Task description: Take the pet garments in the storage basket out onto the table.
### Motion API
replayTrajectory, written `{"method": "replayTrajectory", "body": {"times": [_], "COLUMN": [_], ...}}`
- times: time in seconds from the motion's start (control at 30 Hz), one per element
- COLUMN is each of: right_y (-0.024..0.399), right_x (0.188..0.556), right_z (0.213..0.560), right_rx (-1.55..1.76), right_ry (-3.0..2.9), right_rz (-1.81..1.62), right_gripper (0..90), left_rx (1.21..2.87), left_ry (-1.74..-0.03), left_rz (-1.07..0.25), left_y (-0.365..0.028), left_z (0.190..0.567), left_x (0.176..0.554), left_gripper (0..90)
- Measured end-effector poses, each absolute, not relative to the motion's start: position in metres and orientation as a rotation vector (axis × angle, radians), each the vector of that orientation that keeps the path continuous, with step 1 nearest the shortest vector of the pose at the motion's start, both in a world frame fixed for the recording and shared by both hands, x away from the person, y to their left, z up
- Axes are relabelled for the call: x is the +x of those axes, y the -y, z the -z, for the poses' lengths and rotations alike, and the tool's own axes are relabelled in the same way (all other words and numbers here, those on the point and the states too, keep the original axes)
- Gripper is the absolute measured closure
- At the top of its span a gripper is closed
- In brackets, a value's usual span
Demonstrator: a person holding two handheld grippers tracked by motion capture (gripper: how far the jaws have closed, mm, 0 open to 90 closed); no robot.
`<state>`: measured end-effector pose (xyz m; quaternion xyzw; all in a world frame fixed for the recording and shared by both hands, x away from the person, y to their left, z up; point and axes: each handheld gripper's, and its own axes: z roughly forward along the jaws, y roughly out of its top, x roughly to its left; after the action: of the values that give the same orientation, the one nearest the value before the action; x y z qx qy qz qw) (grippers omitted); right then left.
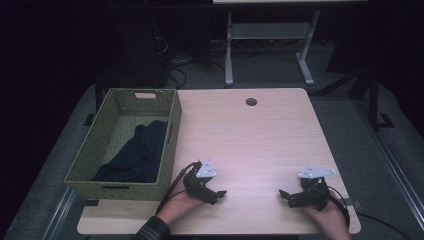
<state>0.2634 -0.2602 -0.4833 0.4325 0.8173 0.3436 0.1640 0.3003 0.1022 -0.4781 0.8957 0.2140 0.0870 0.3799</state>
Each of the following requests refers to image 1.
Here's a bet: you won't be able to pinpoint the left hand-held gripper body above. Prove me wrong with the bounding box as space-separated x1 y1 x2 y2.
182 159 218 200

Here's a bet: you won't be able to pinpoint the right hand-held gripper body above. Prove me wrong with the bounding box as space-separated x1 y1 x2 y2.
288 163 336 212

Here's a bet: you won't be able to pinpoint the dark blue cloth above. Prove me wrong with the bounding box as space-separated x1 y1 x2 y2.
90 119 169 184

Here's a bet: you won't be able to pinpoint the green woven basket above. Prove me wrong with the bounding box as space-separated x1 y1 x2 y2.
64 87 183 202

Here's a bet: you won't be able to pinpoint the person's left hand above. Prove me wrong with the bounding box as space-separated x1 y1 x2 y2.
156 181 208 226

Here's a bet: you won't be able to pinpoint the person's right hand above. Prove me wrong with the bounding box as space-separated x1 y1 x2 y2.
301 199 352 236

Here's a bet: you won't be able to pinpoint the black metal stand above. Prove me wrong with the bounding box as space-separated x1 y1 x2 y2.
348 64 396 132

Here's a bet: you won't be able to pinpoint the dark cabinet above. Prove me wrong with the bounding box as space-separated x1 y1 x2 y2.
94 13 169 111

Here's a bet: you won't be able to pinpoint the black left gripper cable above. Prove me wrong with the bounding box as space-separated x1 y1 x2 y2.
155 161 202 215

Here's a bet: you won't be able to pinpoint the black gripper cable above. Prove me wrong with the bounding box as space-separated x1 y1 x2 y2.
327 185 352 229
155 161 202 215

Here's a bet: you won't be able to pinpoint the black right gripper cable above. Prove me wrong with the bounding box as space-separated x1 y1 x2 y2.
327 185 352 229

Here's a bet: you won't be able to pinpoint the metal floor rail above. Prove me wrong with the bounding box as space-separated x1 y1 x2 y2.
352 98 424 231
41 185 78 240

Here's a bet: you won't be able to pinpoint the black floor cables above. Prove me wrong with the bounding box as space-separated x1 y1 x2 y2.
151 36 228 90

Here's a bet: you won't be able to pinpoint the grey metal table frame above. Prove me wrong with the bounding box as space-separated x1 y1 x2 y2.
224 9 322 87

